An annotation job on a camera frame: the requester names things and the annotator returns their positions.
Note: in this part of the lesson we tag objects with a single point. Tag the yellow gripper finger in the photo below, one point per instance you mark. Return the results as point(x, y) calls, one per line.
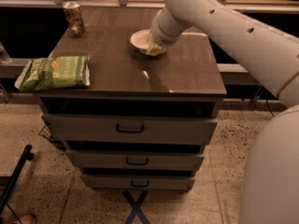
point(153, 49)

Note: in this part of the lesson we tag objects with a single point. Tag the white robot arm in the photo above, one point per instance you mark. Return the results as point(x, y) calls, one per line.
point(270, 193)

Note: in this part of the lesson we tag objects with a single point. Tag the green jalapeno chip bag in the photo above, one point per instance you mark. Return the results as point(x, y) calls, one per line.
point(54, 73)

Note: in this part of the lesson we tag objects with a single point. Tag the grey drawer cabinet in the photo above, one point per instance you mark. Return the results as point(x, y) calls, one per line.
point(175, 95)

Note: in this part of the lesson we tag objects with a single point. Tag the gold beverage can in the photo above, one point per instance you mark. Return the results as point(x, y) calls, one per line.
point(72, 11)

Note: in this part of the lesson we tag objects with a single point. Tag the black stand leg left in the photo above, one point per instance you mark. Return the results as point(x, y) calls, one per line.
point(7, 183)

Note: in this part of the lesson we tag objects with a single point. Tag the orange shoe tip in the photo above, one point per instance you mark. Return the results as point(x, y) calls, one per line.
point(27, 219)

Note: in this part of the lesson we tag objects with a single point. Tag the top drawer black handle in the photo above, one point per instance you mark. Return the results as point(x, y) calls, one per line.
point(121, 129)

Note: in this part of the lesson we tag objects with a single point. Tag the drawer black handle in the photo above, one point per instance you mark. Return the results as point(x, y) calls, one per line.
point(121, 129)
point(139, 184)
point(131, 161)

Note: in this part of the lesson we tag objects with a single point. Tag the middle drawer black handle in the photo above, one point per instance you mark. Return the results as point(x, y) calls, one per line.
point(131, 161)

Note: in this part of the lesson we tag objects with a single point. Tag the bottom drawer black handle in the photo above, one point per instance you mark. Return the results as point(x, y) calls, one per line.
point(139, 184)

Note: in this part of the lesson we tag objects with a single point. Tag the black wire basket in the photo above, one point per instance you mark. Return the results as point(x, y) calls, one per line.
point(45, 132)

